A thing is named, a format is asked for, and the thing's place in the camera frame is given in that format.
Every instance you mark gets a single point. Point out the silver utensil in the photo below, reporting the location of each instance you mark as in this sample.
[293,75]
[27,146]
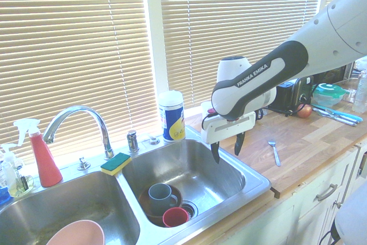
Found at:
[321,111]

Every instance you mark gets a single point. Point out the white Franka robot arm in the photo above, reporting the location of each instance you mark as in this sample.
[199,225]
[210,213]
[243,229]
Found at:
[258,75]

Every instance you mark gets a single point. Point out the red spray bottle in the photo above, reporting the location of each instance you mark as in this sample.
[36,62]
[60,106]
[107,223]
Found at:
[46,164]

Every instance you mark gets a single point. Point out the white kitchen cabinet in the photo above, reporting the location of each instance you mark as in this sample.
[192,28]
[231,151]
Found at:
[304,222]

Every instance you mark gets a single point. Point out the brown bowl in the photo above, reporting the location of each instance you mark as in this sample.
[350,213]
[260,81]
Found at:
[152,213]

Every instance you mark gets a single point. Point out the red plastic cup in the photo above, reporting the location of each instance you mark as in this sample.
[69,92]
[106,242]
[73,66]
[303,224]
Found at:
[175,217]

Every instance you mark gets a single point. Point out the clear container green lid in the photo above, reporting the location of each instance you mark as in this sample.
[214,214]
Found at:
[328,93]

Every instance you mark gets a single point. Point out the chrome sink hole cap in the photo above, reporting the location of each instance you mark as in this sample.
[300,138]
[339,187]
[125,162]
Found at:
[154,141]

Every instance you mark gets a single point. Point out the grey ceramic mug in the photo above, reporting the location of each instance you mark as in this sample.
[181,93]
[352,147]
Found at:
[160,194]

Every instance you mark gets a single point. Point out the Lysol wipes canister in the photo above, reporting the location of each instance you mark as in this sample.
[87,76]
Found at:
[172,118]

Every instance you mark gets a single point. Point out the red apple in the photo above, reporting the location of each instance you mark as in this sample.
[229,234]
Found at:
[304,111]

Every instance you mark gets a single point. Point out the blue plastic object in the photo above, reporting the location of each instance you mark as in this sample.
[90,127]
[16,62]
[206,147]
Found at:
[3,196]

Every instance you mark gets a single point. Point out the clear water bottle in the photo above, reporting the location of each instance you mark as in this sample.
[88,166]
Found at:
[360,95]

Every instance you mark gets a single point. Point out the white ceramic cup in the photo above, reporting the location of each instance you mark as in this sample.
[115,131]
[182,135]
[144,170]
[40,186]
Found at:
[206,108]

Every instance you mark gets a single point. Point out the silver metal fork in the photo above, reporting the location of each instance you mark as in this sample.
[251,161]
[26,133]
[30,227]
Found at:
[275,153]

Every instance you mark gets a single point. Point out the chrome curved faucet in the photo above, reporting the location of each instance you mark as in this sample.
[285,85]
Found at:
[94,113]

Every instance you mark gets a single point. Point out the chrome soap dispenser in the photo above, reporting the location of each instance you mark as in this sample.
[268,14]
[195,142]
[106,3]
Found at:
[132,141]

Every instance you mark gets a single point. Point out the dark microwave appliance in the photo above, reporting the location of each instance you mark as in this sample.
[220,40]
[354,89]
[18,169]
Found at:
[335,74]

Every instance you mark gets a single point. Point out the stainless steel double sink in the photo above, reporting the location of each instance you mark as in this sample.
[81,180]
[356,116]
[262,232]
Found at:
[200,164]

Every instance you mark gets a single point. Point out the black silver toaster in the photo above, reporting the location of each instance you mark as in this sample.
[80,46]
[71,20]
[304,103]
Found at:
[289,95]

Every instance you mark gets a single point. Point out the yellow green sponge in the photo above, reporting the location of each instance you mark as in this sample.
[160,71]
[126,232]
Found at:
[116,163]

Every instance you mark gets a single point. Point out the chrome sink sprayer knob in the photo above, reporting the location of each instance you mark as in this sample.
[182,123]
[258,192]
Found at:
[83,164]

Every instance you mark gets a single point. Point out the clear soap pump bottle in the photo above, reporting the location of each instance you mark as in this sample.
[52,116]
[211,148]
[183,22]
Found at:
[11,173]

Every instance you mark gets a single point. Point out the pink plastic bowl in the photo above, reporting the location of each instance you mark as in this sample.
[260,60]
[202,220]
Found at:
[77,233]

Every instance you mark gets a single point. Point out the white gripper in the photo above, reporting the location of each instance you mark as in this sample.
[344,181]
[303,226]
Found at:
[229,127]

